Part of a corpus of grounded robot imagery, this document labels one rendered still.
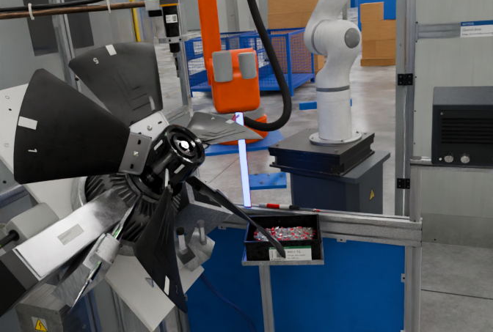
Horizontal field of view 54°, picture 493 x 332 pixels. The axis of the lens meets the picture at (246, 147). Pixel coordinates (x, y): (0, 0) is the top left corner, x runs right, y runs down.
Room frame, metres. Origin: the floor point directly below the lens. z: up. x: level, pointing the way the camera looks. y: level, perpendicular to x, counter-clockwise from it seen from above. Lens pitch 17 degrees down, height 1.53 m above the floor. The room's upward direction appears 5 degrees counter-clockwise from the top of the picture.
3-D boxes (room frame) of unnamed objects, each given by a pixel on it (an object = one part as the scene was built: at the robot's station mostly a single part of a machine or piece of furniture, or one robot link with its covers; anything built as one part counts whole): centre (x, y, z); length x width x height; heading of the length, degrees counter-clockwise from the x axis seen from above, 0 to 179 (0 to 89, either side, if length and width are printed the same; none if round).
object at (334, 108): (1.70, -0.33, 1.10); 0.19 x 0.19 x 0.18
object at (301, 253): (1.28, -0.09, 0.85); 0.22 x 0.17 x 0.07; 83
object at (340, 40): (1.67, -0.34, 1.32); 0.19 x 0.12 x 0.24; 26
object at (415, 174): (1.29, -0.48, 0.96); 0.03 x 0.03 x 0.20; 67
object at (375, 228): (1.46, -0.08, 0.82); 0.90 x 0.04 x 0.08; 67
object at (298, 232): (1.28, -0.09, 0.83); 0.19 x 0.14 x 0.04; 83
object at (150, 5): (1.16, 0.16, 1.50); 0.09 x 0.07 x 0.10; 102
